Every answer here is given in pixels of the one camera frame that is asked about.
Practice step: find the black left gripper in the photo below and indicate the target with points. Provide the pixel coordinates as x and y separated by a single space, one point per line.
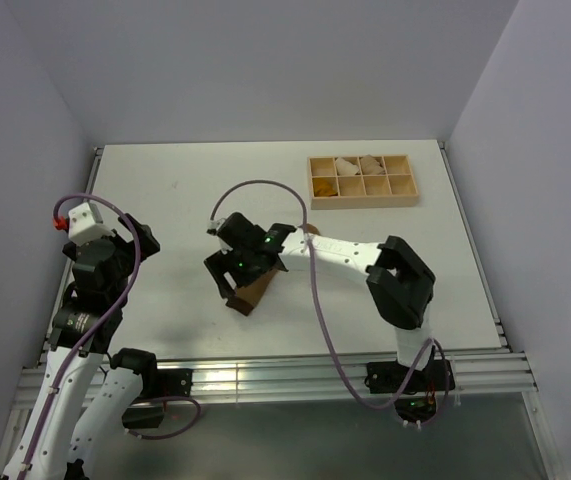
148 244

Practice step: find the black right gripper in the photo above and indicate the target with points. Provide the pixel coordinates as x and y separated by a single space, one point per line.
220 264

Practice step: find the yellow sock with brown cuff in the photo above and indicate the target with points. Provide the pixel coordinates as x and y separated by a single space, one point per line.
324 187

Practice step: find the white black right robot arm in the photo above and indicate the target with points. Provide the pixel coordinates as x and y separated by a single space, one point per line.
400 283

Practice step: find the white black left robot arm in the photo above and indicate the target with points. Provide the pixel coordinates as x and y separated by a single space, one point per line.
78 342

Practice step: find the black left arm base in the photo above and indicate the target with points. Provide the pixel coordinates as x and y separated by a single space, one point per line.
149 409

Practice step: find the wooden compartment tray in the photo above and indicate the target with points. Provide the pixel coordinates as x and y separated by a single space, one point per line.
396 188

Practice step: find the rolled cream sock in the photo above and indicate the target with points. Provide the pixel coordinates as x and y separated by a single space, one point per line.
346 168

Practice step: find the rolled beige sock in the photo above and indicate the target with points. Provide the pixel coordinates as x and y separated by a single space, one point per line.
370 166

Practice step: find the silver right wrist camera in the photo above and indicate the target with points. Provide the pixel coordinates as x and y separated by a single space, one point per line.
214 226

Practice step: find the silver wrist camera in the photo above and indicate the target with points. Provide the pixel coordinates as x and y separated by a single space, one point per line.
214 226
86 224

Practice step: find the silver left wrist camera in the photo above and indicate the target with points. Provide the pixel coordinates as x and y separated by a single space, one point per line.
86 224

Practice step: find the aluminium rail frame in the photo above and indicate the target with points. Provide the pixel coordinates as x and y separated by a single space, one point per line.
193 175

